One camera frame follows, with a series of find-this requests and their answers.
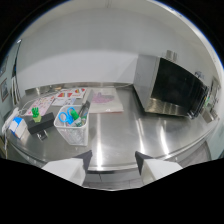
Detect dark grey flat tool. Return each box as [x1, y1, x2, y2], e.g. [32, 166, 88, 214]
[78, 89, 95, 125]

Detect white mesh basket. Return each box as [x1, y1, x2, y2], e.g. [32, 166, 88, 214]
[53, 104, 90, 147]

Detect silver microwave oven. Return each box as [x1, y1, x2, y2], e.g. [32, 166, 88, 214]
[133, 54, 210, 119]

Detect black rectangular box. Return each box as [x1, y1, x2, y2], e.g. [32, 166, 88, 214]
[26, 112, 56, 135]

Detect pink printed sheet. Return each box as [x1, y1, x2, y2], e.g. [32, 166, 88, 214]
[25, 95, 56, 117]

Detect blue handled scissors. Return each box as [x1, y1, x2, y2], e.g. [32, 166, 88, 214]
[58, 106, 77, 125]

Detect red triangle printed sheet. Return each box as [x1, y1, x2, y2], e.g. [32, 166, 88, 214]
[51, 87, 88, 107]

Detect blue and white box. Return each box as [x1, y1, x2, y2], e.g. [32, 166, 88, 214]
[8, 116, 28, 140]

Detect purple printed sheet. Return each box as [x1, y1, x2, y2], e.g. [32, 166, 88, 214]
[87, 87, 125, 114]

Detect green capped marker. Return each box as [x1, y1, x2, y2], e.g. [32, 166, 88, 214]
[70, 111, 83, 128]

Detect framed wall picture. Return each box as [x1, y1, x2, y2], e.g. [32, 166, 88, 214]
[0, 77, 10, 103]

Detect green cactus toy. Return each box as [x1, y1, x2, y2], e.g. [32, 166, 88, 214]
[31, 106, 42, 123]

